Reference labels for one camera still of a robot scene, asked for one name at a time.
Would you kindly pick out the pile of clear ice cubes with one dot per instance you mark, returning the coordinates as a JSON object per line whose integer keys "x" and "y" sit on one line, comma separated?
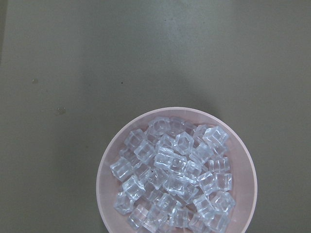
{"x": 174, "y": 175}

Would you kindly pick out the pink bowl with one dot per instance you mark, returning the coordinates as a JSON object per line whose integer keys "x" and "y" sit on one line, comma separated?
{"x": 245, "y": 185}

